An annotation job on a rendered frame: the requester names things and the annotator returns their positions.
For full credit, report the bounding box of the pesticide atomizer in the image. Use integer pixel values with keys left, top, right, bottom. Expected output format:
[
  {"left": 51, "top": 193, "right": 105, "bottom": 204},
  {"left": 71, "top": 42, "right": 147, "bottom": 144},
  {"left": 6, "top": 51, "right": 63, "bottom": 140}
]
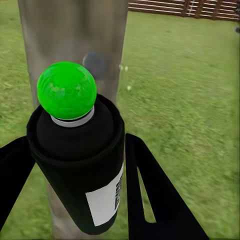
[{"left": 26, "top": 52, "right": 126, "bottom": 236}]

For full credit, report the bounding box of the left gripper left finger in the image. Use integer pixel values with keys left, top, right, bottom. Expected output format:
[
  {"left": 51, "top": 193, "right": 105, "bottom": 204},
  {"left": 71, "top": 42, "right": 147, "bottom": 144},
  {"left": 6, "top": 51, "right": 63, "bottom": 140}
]
[{"left": 0, "top": 136, "right": 36, "bottom": 231}]

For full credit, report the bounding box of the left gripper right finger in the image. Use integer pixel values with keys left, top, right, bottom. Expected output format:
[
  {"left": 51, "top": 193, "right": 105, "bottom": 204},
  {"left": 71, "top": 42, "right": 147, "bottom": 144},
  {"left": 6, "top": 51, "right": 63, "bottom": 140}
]
[{"left": 124, "top": 133, "right": 210, "bottom": 240}]

